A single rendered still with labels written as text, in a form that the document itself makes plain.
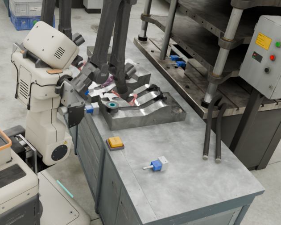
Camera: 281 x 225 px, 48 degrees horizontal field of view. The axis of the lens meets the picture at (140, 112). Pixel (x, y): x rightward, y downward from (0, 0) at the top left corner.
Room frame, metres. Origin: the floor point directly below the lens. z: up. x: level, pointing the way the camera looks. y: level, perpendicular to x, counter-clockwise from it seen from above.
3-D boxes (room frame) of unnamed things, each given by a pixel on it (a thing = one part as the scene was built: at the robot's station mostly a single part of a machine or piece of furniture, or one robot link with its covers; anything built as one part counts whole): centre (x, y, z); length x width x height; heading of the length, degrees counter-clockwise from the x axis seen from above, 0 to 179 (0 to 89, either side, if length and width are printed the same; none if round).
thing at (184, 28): (2.59, -0.49, 0.96); 1.29 x 0.83 x 0.18; 29
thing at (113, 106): (1.50, 0.17, 0.91); 0.08 x 0.08 x 0.04
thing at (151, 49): (2.60, -0.48, 0.76); 1.30 x 0.84 x 0.07; 29
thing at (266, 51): (1.81, -0.72, 0.74); 0.31 x 0.22 x 1.47; 29
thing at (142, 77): (1.92, 0.24, 0.86); 0.50 x 0.26 x 0.11; 136
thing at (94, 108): (1.55, 0.32, 0.83); 0.13 x 0.05 x 0.05; 120
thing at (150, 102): (1.65, 0.01, 0.92); 0.35 x 0.16 x 0.09; 119
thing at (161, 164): (1.17, -0.12, 0.83); 0.13 x 0.05 x 0.05; 124
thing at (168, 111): (1.65, -0.01, 0.87); 0.50 x 0.26 x 0.14; 119
